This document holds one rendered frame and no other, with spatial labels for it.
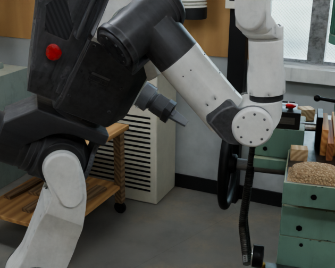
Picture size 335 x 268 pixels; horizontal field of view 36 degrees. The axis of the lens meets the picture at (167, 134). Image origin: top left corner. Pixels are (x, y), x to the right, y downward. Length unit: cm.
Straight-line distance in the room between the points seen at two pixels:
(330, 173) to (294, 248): 26
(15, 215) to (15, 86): 99
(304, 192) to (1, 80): 233
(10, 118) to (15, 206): 163
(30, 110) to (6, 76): 214
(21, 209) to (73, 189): 154
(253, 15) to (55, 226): 69
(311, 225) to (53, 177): 68
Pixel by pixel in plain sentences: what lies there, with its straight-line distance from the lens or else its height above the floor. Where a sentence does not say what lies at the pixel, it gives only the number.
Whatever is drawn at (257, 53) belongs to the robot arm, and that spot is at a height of 126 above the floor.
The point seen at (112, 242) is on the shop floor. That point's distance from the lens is 275.
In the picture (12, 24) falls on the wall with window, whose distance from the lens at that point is 366.
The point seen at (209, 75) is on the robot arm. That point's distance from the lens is 98.
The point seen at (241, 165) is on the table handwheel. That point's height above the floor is 81.
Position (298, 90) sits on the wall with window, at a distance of 291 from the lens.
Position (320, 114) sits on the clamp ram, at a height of 99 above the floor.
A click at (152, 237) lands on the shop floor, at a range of 278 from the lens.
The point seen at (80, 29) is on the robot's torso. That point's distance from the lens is 107.
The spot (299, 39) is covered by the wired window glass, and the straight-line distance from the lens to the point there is 293.
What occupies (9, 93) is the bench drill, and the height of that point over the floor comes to 58.
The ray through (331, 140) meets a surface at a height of 95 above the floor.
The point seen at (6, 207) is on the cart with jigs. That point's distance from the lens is 279.
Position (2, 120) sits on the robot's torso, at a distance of 122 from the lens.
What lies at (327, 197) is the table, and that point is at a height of 87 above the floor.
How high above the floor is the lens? 144
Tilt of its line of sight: 20 degrees down
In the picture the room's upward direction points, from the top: 1 degrees clockwise
